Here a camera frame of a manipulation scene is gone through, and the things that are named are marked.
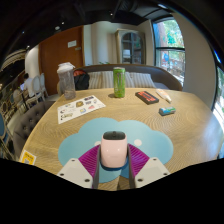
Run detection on green drink can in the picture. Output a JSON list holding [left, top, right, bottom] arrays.
[[112, 66, 127, 99]]

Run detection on blue cloud-shaped mouse pad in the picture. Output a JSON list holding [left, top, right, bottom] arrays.
[[57, 117, 175, 184]]

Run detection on large curved window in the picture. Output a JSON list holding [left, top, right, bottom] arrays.
[[211, 64, 224, 134]]

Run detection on brown curved sofa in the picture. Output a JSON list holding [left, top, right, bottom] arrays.
[[74, 63, 184, 92]]

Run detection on person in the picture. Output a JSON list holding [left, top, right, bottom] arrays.
[[19, 72, 34, 98]]

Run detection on clear plastic pouch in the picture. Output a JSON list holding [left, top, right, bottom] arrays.
[[155, 88, 173, 104]]

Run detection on black flat box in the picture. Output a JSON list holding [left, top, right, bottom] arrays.
[[134, 90, 160, 106]]

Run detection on black-framed window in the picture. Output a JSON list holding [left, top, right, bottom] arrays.
[[152, 18, 186, 87]]

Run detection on clear shaker bottle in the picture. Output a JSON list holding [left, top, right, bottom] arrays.
[[56, 62, 77, 101]]

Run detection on green and blue packet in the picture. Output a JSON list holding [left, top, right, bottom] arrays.
[[158, 106, 177, 117]]

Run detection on grey tufted chair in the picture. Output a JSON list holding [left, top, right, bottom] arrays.
[[12, 99, 56, 158]]

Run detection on white chair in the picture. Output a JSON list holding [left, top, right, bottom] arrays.
[[31, 73, 48, 101]]

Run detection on black backpack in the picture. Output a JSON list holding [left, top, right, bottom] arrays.
[[72, 68, 91, 91]]

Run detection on yellow sticker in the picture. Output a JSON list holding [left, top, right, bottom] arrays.
[[19, 149, 37, 166]]

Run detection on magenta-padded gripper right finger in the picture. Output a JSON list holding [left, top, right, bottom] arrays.
[[126, 143, 172, 190]]

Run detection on brown wooden door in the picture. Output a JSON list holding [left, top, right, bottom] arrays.
[[38, 25, 85, 96]]

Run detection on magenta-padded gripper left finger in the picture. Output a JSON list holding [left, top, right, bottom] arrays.
[[56, 144, 102, 190]]

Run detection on printed paper sheet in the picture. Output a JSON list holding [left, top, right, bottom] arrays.
[[57, 94, 107, 125]]

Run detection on striped cushion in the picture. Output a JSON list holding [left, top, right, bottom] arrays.
[[124, 71, 157, 89], [88, 70, 116, 89]]

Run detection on arched glass-door cabinet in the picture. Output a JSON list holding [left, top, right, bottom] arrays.
[[115, 28, 147, 65]]

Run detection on pink computer mouse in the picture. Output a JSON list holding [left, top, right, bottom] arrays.
[[100, 130, 129, 169]]

